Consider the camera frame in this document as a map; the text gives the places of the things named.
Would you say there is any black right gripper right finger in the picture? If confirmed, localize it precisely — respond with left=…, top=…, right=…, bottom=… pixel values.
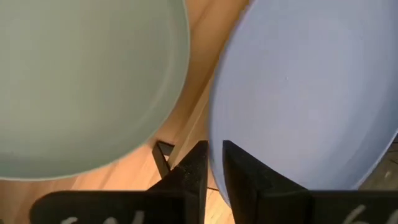
left=222, top=139, right=398, bottom=224

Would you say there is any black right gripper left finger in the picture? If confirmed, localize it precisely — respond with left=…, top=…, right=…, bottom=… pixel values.
left=29, top=140, right=208, bottom=224

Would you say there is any blue plate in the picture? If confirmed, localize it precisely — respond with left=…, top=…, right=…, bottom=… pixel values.
left=207, top=0, right=398, bottom=208

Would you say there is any pale green plate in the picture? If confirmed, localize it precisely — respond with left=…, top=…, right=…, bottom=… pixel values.
left=0, top=0, right=191, bottom=181

